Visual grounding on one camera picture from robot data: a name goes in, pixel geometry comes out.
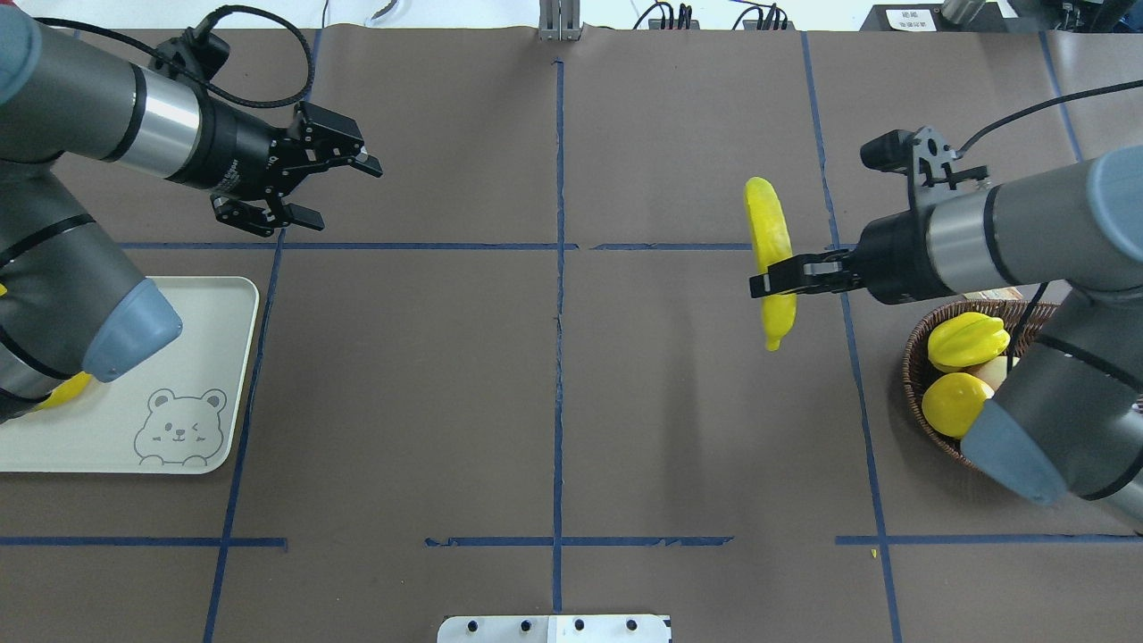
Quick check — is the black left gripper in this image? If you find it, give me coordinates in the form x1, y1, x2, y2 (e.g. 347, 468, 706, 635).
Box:
192, 101, 383, 238

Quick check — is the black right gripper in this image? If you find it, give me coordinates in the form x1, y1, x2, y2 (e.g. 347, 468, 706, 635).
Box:
748, 212, 948, 305

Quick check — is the yellow banana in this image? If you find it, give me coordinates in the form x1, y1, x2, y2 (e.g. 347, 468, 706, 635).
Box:
744, 178, 797, 353
34, 372, 93, 411

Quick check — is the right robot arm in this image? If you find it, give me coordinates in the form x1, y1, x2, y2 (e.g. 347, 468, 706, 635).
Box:
748, 146, 1142, 532

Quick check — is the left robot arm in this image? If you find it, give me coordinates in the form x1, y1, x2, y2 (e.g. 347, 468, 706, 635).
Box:
1, 5, 383, 421

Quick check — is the brown wicker basket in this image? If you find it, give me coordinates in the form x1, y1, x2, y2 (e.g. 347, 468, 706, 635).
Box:
902, 298, 1057, 471

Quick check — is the yellow star fruit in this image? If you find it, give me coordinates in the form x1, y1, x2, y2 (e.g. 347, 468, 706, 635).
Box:
927, 311, 1012, 373

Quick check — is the yellow lemon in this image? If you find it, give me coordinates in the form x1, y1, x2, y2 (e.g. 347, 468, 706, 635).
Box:
920, 372, 996, 439

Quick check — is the paper price tag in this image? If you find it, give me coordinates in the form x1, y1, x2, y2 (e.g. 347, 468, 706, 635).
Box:
962, 288, 1024, 302

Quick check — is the pale green apple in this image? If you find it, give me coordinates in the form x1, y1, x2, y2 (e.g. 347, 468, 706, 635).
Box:
966, 355, 1009, 391

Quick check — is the white bear tray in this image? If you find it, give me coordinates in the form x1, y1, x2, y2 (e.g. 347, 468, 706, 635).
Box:
1, 276, 259, 475

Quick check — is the black left camera cable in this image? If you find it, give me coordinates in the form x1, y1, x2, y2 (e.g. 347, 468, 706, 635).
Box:
35, 5, 315, 110

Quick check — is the black camera cable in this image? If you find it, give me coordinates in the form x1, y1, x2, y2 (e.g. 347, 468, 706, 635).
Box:
956, 79, 1143, 156
35, 5, 315, 110

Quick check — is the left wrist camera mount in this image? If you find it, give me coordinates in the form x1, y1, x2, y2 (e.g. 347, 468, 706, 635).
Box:
147, 29, 231, 86

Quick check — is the black right camera cable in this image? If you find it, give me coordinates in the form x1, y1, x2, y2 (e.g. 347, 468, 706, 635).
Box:
956, 79, 1143, 156

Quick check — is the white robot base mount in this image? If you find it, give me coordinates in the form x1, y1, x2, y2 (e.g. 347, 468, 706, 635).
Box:
437, 614, 674, 642

